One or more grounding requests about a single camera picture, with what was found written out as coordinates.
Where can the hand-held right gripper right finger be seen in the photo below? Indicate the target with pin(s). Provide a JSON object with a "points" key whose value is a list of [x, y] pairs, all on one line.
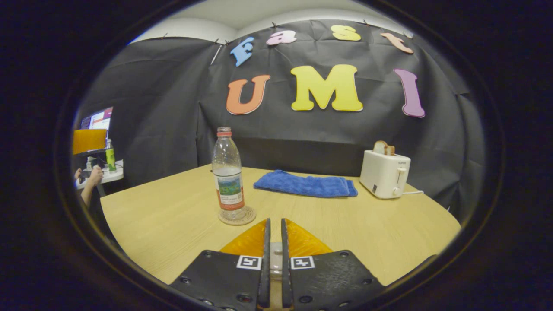
{"points": [[328, 278]]}

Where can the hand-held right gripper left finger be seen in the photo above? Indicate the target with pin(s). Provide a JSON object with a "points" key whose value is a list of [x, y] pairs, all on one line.
{"points": [[229, 280]]}

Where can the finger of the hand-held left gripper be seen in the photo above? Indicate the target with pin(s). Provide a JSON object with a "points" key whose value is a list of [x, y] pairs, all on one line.
{"points": [[88, 140]]}

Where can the white teacup lid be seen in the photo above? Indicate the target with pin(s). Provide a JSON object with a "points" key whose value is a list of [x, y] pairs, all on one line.
{"points": [[276, 259]]}

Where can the round cork coaster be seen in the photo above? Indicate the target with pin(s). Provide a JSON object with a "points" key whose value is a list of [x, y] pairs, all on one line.
{"points": [[246, 218]]}

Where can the clear plastic water bottle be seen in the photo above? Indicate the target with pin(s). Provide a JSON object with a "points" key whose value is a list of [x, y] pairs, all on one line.
{"points": [[227, 172]]}

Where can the green drink bottle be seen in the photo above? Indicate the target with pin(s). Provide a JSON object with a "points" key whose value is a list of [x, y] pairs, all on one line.
{"points": [[110, 157]]}

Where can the computer monitor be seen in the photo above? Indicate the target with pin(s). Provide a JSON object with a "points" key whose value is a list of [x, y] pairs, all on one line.
{"points": [[99, 120]]}

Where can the white side table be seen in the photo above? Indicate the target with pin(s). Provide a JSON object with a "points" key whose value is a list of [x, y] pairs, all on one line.
{"points": [[113, 175]]}

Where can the black backdrop cloth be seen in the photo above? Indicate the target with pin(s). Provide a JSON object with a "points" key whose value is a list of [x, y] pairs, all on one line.
{"points": [[160, 108]]}

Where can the blue folded towel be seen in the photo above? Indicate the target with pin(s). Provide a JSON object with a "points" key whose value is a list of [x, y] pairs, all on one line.
{"points": [[302, 185]]}

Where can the white toaster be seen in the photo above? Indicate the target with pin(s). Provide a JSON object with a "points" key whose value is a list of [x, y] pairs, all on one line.
{"points": [[382, 175]]}

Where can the toasted bread slice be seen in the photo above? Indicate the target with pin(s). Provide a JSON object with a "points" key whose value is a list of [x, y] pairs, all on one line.
{"points": [[382, 148]]}

